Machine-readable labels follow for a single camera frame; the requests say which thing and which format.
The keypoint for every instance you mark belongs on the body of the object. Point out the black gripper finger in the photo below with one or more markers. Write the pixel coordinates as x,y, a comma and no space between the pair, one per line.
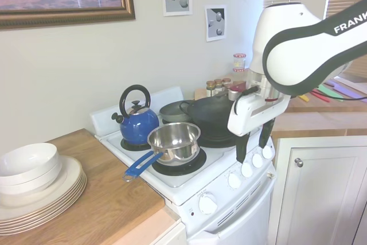
242,147
265,136

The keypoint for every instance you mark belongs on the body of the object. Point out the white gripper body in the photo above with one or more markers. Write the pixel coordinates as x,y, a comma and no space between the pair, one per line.
252,116

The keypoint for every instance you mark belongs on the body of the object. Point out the white burner knob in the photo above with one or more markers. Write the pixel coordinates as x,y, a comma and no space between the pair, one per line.
257,159
246,170
234,180
268,152

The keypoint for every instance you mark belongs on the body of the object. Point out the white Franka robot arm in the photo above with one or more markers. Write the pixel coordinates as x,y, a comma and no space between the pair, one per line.
286,55

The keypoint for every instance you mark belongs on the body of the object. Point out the white electric stove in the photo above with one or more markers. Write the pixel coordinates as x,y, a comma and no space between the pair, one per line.
183,183

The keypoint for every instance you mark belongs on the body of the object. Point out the black electric burner coil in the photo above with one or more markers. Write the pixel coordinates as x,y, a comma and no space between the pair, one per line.
134,147
183,169
218,141

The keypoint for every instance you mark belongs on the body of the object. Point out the grey metal shaker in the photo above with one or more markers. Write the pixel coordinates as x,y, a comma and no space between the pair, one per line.
232,94

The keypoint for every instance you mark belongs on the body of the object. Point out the maroon box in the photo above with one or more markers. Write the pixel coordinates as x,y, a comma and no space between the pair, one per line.
239,86

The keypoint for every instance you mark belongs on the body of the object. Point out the black wok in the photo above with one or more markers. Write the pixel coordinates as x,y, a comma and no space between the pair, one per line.
212,113

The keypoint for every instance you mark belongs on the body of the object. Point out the glass spice jar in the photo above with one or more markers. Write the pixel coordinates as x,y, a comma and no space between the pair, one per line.
210,88
227,83
218,85

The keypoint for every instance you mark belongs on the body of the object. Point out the silver cabinet knob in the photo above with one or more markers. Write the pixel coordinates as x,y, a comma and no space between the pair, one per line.
299,162

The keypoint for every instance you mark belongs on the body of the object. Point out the yellow knife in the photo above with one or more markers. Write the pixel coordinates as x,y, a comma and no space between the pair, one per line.
304,98

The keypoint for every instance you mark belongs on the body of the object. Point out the jar with red checked lid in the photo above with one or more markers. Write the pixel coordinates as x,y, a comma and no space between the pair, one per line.
239,62

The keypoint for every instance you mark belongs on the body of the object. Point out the large white oven temperature knob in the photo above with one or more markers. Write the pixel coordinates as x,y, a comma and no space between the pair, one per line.
207,203

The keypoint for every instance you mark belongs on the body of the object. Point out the red knife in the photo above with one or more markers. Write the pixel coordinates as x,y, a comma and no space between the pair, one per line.
321,96

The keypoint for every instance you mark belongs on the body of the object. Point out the green knife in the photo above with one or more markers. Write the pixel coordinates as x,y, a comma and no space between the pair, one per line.
332,93

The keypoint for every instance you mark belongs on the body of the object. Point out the white oven door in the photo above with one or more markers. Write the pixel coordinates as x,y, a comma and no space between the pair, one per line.
252,227

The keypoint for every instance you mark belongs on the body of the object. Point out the white cabinet door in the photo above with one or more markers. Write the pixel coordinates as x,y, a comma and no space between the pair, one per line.
324,193

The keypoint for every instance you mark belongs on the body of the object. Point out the medium grey shapes paper print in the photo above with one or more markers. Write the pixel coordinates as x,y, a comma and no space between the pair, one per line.
216,24

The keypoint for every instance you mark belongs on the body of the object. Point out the white plate gold rim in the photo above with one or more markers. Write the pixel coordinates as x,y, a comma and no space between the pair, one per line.
70,170
57,216
57,212
57,221
57,208
57,204

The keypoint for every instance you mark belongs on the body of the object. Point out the white bowl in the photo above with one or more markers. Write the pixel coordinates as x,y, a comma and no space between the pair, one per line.
28,160
43,180

